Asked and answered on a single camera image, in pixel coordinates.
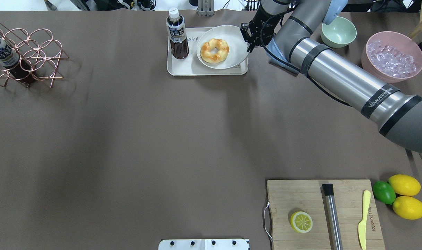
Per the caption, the yellow plastic knife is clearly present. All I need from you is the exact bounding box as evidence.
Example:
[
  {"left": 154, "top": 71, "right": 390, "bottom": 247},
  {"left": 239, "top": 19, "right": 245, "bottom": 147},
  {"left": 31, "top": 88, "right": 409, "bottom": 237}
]
[{"left": 357, "top": 190, "right": 371, "bottom": 250}]

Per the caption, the copper wire bottle rack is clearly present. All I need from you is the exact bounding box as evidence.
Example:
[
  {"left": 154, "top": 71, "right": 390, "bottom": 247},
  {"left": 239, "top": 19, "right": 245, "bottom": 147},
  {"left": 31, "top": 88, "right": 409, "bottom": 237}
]
[{"left": 0, "top": 22, "right": 70, "bottom": 89}]

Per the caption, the steel muddler black tip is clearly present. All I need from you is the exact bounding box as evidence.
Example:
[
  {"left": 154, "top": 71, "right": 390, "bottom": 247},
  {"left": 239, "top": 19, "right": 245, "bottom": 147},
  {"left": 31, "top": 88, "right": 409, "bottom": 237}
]
[{"left": 322, "top": 183, "right": 343, "bottom": 250}]

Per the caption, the pink bowl with ice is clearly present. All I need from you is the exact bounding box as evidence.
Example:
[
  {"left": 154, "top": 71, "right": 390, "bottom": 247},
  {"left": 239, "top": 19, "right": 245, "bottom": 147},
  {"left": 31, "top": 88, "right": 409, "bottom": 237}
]
[{"left": 361, "top": 31, "right": 422, "bottom": 83}]

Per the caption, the white round plate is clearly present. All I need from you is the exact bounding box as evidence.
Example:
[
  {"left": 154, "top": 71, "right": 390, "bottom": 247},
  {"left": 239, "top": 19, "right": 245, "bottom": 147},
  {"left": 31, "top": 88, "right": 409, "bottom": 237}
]
[{"left": 196, "top": 25, "right": 249, "bottom": 69}]

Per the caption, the aluminium frame post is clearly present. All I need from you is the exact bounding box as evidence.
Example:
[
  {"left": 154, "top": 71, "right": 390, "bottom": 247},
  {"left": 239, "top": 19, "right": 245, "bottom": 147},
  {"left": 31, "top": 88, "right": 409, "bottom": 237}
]
[{"left": 197, "top": 0, "right": 215, "bottom": 16}]

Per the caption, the grey folded cloth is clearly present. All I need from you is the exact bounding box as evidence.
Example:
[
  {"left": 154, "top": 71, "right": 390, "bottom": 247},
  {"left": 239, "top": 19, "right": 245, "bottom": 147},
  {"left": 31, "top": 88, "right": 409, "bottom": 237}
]
[{"left": 267, "top": 51, "right": 300, "bottom": 75}]

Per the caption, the tea bottle in rack front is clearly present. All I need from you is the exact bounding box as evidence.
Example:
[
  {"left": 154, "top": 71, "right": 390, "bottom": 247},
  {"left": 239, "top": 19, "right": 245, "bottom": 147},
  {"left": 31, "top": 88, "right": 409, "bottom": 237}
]
[{"left": 0, "top": 38, "right": 36, "bottom": 86}]

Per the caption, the half lemon slice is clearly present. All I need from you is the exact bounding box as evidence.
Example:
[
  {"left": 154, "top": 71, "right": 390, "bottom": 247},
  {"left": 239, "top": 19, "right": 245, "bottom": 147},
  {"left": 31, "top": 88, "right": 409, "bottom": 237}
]
[{"left": 290, "top": 211, "right": 313, "bottom": 234}]

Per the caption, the twisted glazed donut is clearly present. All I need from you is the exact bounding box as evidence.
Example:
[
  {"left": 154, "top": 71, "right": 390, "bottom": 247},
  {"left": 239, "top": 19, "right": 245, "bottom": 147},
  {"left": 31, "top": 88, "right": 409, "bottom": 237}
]
[{"left": 200, "top": 39, "right": 230, "bottom": 63}]

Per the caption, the bamboo cutting board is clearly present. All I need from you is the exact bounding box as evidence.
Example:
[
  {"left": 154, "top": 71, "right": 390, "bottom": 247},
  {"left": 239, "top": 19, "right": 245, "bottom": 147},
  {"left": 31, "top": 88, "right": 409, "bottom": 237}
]
[{"left": 266, "top": 180, "right": 372, "bottom": 250}]

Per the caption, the yellow lemon far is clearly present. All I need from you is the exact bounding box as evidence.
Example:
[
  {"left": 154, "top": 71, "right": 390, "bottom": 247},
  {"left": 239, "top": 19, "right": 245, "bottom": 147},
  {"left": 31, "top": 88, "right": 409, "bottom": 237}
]
[{"left": 393, "top": 196, "right": 422, "bottom": 220}]

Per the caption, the cream rabbit tray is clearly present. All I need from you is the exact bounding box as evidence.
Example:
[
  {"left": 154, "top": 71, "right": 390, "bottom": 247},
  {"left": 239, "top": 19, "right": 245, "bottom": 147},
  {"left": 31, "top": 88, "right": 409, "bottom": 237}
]
[{"left": 167, "top": 27, "right": 248, "bottom": 76}]

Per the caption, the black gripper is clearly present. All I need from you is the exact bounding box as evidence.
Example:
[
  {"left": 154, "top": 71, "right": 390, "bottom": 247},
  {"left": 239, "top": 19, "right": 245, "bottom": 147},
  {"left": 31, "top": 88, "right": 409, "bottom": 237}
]
[{"left": 240, "top": 14, "right": 275, "bottom": 53}]

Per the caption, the tea bottle on tray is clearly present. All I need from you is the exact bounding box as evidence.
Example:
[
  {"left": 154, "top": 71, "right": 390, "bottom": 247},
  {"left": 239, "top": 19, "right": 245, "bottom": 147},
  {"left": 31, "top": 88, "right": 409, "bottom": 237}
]
[{"left": 166, "top": 7, "right": 189, "bottom": 59}]

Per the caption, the green bowl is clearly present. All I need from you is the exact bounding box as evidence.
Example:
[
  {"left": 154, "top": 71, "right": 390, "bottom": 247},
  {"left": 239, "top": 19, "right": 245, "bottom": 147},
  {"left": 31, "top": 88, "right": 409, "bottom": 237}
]
[{"left": 321, "top": 16, "right": 357, "bottom": 48}]

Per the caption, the yellow lemon near scoop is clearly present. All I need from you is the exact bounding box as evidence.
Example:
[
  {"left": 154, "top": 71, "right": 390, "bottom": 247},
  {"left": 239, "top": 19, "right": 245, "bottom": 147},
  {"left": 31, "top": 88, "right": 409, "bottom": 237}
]
[{"left": 387, "top": 174, "right": 421, "bottom": 197}]

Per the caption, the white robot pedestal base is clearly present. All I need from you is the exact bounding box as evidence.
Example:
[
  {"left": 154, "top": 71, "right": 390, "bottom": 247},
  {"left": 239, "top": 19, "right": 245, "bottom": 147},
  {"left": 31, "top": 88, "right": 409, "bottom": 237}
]
[{"left": 158, "top": 238, "right": 250, "bottom": 250}]

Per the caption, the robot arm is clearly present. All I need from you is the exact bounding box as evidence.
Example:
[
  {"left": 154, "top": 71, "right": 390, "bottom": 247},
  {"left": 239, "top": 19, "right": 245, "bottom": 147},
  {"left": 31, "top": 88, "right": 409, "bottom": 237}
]
[{"left": 240, "top": 0, "right": 422, "bottom": 153}]

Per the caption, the green lime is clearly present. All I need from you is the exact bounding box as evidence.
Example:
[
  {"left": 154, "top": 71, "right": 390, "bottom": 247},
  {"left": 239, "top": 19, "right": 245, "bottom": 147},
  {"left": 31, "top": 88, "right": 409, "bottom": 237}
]
[{"left": 372, "top": 181, "right": 396, "bottom": 205}]

